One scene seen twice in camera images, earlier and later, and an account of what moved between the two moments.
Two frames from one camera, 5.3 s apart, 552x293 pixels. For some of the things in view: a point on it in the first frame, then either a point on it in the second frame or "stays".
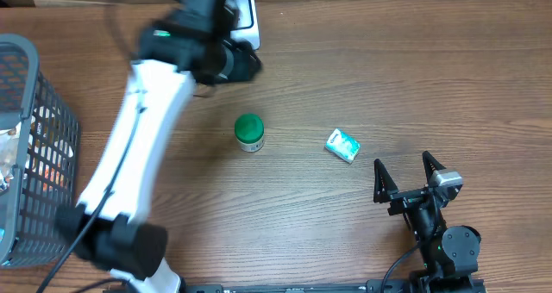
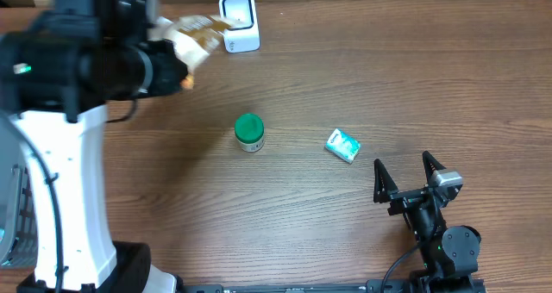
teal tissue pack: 342,145 stays
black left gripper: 246,64 -> 170,62
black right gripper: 404,200 stays
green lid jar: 250,132 stays
